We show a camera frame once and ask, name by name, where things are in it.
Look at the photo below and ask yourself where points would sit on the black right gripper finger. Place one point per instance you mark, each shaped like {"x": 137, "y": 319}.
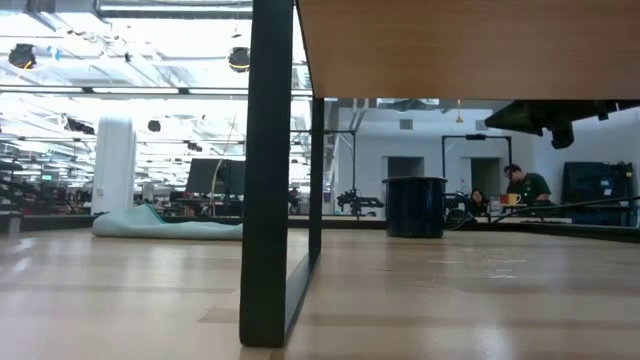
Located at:
{"x": 520, "y": 117}
{"x": 562, "y": 135}

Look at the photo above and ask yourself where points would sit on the dark blue mug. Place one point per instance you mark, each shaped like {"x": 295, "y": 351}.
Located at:
{"x": 415, "y": 207}

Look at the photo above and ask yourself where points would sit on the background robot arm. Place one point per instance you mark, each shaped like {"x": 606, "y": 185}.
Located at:
{"x": 357, "y": 202}

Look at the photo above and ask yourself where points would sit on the person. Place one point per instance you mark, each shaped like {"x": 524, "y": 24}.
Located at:
{"x": 530, "y": 187}
{"x": 478, "y": 202}

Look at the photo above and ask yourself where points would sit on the black cabinet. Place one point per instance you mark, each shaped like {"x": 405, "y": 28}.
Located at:
{"x": 595, "y": 190}

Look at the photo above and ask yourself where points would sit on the yellow mug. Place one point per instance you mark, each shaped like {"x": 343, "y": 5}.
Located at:
{"x": 513, "y": 199}

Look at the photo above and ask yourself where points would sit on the red mug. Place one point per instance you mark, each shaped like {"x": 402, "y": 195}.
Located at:
{"x": 504, "y": 199}

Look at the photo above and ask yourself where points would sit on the light wooden board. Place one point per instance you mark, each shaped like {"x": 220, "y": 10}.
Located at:
{"x": 450, "y": 50}

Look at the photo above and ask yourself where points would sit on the black ceiling fixture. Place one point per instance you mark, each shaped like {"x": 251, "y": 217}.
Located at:
{"x": 21, "y": 56}
{"x": 239, "y": 59}

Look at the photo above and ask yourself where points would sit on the dark background monitor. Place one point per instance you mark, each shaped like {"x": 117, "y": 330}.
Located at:
{"x": 205, "y": 176}

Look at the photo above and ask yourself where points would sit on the light blue cloth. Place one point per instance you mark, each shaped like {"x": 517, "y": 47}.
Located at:
{"x": 165, "y": 227}

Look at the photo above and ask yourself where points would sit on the white pillar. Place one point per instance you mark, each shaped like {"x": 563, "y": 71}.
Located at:
{"x": 114, "y": 165}

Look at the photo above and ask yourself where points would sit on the black background frame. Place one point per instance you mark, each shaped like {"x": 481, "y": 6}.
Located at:
{"x": 475, "y": 136}

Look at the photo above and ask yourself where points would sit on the black aluminium table frame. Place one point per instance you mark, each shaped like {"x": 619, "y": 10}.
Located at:
{"x": 575, "y": 232}

